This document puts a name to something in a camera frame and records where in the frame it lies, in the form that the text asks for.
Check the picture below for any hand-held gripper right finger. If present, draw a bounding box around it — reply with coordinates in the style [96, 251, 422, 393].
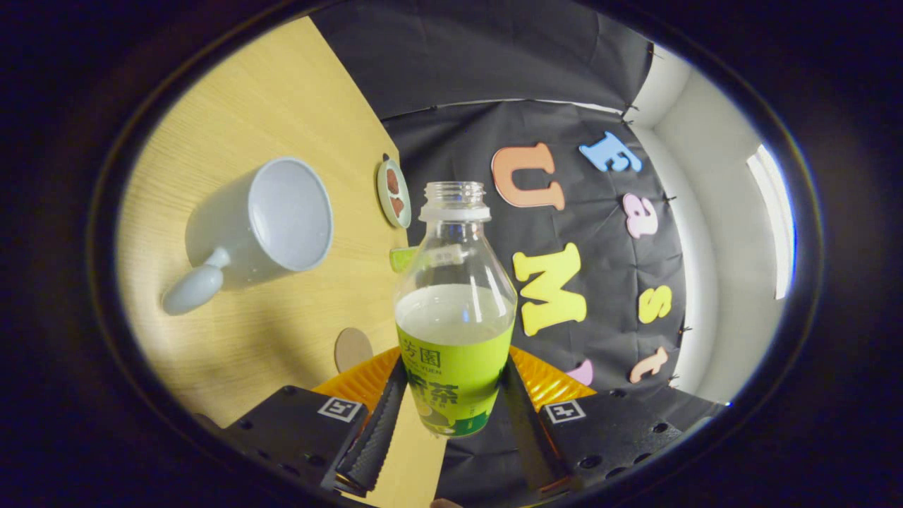
[497, 346, 685, 495]

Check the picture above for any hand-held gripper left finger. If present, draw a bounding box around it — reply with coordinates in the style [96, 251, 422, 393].
[222, 346, 410, 495]

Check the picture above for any round brown coaster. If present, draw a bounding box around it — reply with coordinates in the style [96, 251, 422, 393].
[334, 327, 374, 373]

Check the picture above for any juice bottle with green label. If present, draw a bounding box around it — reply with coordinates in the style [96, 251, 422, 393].
[393, 181, 518, 439]

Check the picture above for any white cup with handle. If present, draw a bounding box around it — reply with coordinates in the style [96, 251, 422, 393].
[162, 157, 334, 316]

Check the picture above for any slim bottle with green label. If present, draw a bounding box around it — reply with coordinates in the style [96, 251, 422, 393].
[389, 245, 468, 274]

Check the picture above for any pale green plate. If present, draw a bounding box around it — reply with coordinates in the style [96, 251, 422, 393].
[376, 157, 413, 229]

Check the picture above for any ceiling light panel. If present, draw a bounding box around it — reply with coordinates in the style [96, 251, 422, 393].
[746, 145, 796, 301]

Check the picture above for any wooden table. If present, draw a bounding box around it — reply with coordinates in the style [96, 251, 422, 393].
[116, 16, 452, 507]

